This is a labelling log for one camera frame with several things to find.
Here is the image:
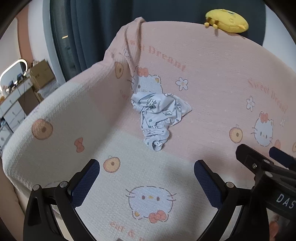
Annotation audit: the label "cartoon print pajama pants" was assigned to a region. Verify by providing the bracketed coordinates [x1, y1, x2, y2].
[131, 91, 193, 152]

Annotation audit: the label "brown cardboard box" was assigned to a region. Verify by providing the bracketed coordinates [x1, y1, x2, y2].
[30, 60, 56, 90]

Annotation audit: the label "lit rim mirror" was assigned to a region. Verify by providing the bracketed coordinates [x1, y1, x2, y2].
[0, 59, 28, 93]

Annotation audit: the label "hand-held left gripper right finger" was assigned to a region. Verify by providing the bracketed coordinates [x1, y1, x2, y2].
[194, 159, 255, 241]

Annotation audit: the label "yellow plush toy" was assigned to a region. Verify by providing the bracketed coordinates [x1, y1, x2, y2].
[204, 9, 249, 33]

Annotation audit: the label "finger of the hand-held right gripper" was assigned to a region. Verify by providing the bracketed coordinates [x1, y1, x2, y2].
[269, 146, 296, 169]
[235, 144, 279, 178]

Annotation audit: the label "pink and cream printed blanket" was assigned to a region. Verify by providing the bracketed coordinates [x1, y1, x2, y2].
[2, 17, 296, 241]

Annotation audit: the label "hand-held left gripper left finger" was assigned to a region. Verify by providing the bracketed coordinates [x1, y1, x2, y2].
[23, 159, 100, 241]

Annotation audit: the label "white drawer cabinet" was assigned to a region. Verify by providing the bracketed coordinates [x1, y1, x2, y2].
[0, 80, 33, 130]

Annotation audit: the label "dark teal curtain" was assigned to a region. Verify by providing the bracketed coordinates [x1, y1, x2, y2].
[50, 0, 266, 80]

